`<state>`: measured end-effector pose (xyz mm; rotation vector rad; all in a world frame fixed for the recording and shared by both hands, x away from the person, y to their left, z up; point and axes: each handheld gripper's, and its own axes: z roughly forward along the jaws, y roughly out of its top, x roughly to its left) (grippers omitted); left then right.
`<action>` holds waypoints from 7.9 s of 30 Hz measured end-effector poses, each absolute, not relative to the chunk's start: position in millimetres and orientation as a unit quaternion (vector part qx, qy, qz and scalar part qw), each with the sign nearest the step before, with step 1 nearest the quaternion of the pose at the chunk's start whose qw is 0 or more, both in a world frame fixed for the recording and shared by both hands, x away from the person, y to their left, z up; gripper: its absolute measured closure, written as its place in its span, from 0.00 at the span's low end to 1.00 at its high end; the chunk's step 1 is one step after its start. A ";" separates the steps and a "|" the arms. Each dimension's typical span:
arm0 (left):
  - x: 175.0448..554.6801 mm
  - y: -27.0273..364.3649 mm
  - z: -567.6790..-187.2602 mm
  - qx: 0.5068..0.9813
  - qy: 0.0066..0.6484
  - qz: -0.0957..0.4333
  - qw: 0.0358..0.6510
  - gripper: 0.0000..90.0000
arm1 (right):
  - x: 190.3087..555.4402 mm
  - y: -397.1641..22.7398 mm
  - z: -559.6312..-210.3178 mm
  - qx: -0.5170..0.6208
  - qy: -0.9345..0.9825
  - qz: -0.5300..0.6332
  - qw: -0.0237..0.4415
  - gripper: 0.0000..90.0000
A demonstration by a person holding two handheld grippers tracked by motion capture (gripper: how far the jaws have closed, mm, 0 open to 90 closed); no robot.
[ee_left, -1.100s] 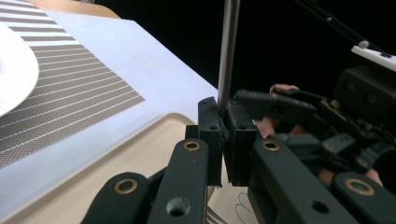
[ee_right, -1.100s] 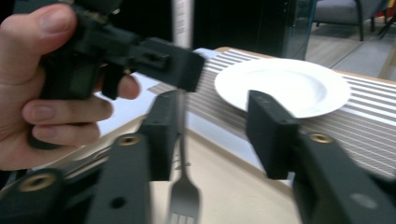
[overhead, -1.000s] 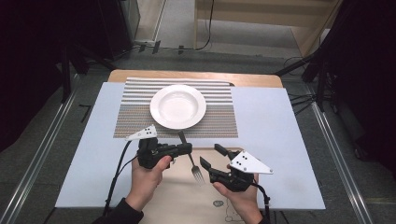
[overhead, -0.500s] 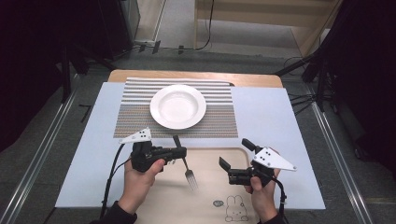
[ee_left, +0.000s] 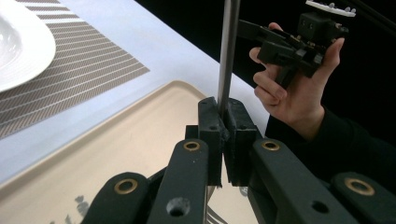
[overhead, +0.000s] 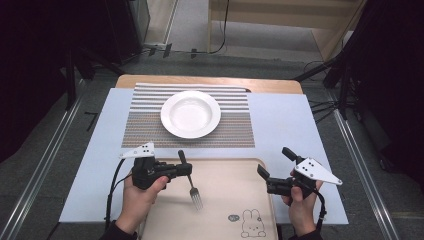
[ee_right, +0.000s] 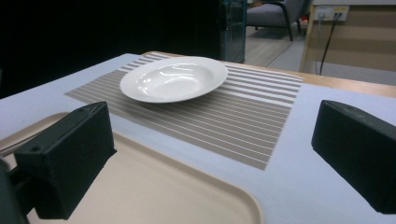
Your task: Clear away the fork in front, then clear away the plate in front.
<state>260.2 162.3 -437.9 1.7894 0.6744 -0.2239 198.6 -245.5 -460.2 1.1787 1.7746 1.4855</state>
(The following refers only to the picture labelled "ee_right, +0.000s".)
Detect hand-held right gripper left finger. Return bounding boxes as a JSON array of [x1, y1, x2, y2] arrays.
[[13, 101, 118, 220]]

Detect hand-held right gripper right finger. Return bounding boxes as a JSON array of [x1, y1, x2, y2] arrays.
[[311, 99, 396, 215]]

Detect beige plastic tray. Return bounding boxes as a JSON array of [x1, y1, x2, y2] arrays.
[[0, 111, 264, 224]]

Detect white deep plate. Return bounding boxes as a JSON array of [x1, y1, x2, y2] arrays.
[[119, 55, 229, 105]]

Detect white table cover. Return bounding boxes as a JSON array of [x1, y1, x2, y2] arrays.
[[0, 52, 396, 224]]

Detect striped woven placemat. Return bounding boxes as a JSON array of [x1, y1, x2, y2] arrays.
[[64, 51, 304, 172]]

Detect grey chair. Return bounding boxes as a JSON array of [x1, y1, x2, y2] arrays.
[[246, 0, 312, 42]]

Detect glass cabinet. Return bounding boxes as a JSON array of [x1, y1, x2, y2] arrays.
[[219, 0, 248, 63]]

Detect black hanging power cable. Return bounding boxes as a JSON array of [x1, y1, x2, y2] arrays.
[[318, 13, 341, 77]]

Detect white wall socket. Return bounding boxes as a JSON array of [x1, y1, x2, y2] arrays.
[[313, 5, 350, 22]]

